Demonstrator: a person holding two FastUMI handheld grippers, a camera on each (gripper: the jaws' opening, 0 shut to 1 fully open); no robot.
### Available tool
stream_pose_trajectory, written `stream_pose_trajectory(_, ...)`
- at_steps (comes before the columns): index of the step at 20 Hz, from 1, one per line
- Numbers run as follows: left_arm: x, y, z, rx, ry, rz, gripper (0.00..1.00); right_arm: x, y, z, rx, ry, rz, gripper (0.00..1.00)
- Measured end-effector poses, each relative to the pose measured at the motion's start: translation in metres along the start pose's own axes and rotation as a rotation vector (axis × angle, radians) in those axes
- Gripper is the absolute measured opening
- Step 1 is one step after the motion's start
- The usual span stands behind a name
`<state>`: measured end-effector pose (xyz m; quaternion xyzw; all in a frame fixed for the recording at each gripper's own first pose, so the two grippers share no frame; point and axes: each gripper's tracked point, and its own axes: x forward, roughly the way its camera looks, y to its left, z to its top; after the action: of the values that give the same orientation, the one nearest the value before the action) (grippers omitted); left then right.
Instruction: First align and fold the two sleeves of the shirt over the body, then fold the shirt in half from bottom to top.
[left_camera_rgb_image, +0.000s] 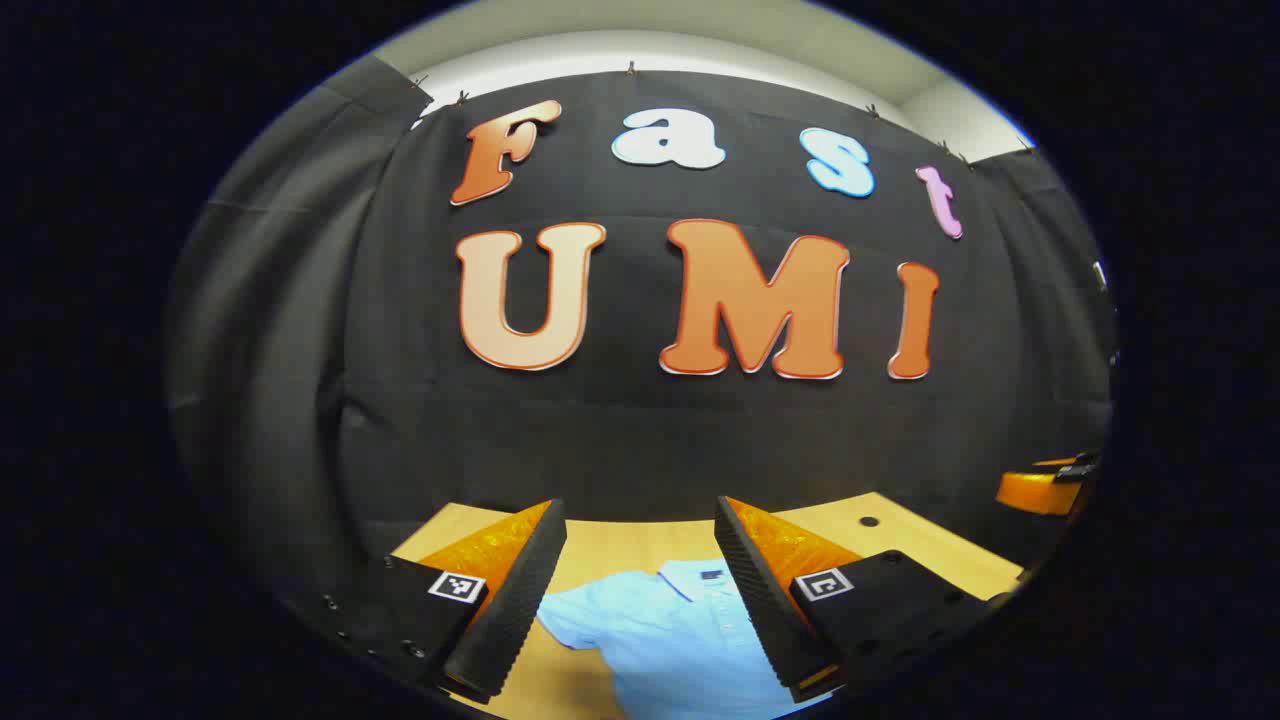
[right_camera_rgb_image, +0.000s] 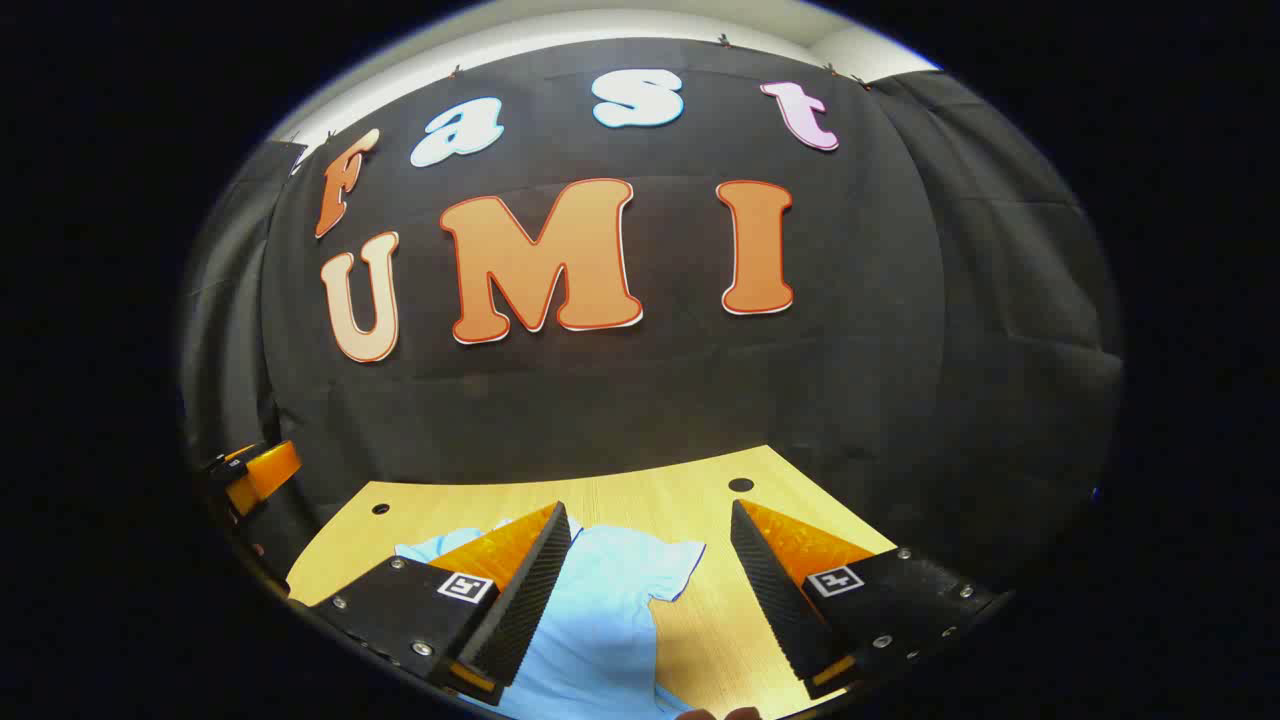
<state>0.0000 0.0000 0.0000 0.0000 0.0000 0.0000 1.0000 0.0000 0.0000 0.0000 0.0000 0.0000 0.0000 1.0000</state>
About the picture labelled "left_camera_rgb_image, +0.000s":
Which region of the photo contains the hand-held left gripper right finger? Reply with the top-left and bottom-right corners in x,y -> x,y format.
713,495 -> 1023,704

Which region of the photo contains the light blue T-shirt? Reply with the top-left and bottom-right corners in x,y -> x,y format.
537,558 -> 833,720

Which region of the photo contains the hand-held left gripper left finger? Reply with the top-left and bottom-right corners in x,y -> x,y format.
290,497 -> 569,706

